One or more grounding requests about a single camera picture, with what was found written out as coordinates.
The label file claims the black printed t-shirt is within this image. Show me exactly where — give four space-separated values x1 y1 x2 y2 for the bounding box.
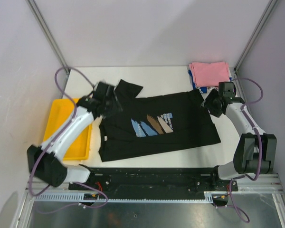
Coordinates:
99 80 221 162

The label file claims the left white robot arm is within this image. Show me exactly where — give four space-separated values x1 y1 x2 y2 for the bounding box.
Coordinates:
27 94 122 190

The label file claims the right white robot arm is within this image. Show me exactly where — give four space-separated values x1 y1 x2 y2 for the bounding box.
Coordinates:
202 89 277 190

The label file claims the folded blue printed t-shirt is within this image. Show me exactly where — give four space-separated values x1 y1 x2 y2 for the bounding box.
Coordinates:
188 68 231 94

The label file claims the folded pink t-shirt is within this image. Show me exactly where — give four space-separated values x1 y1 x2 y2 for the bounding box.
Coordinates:
189 61 229 87

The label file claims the yellow plastic bin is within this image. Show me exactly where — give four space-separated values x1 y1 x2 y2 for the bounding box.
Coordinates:
43 99 92 161

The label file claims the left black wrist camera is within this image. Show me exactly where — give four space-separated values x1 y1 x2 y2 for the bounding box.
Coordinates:
93 82 114 100

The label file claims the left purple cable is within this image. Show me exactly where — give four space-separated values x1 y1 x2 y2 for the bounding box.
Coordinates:
28 67 110 214

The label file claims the purple cable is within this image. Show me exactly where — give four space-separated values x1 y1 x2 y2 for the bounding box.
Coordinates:
28 67 110 214
228 77 264 223

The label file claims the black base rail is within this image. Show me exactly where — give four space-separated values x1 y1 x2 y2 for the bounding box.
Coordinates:
68 167 238 199

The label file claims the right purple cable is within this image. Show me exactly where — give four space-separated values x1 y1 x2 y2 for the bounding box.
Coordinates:
228 77 264 223

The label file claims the grey slotted cable duct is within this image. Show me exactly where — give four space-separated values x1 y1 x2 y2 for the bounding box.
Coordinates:
35 192 213 203

